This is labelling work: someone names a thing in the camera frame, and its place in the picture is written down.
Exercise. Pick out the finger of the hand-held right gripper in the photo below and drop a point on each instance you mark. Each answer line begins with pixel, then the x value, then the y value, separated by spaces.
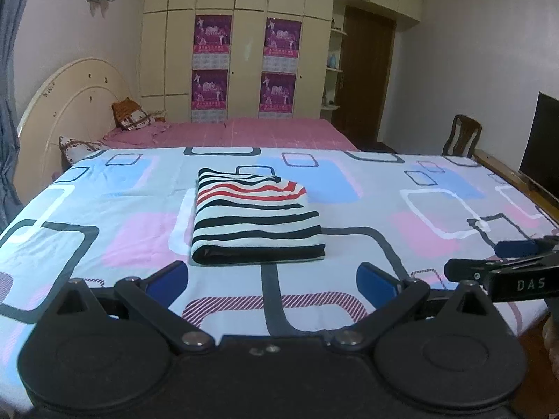
pixel 469 269
pixel 515 248

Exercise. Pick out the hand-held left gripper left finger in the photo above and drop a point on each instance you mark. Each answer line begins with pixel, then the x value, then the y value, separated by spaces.
pixel 167 280

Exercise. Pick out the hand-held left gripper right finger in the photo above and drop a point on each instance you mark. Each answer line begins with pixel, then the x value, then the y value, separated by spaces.
pixel 375 282

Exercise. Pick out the striped small shirt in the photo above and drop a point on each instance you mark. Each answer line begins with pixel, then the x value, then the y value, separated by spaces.
pixel 257 222

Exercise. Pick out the person's right hand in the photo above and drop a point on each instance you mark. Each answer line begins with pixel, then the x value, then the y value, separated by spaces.
pixel 552 345

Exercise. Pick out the printed bed sheet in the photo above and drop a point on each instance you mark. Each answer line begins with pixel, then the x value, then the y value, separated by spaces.
pixel 131 183

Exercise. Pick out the black television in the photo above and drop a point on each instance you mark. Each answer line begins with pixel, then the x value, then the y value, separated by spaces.
pixel 541 139

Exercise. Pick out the wooden chair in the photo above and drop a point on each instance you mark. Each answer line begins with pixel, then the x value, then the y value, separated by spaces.
pixel 463 137

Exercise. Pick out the white patterned pillow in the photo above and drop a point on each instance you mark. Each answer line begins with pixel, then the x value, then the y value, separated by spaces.
pixel 78 146

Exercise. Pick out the orange checked pillow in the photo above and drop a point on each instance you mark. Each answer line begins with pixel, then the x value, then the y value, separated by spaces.
pixel 129 113

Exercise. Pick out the pink bed sheet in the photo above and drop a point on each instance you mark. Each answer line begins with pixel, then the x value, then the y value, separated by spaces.
pixel 262 133

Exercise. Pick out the dark wooden door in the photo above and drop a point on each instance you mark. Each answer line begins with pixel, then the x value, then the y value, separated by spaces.
pixel 367 83

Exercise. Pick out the cream corner shelf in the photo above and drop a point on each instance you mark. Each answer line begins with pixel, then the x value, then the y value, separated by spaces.
pixel 334 83

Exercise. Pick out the cream rounded headboard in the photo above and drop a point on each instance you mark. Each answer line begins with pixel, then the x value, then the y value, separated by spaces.
pixel 74 96

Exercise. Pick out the small blue bottle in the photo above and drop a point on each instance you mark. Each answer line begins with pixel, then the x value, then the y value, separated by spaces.
pixel 332 58

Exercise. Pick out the grey curtain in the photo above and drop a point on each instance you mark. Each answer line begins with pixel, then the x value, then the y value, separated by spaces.
pixel 8 74

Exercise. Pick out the cream wardrobe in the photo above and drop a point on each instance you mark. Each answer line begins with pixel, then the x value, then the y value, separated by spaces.
pixel 249 8

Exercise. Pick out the wooden bed frame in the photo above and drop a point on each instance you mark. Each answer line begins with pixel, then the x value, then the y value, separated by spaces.
pixel 506 172

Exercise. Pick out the purple wall poster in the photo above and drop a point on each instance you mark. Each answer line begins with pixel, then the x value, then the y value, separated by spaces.
pixel 212 34
pixel 277 94
pixel 209 89
pixel 283 37

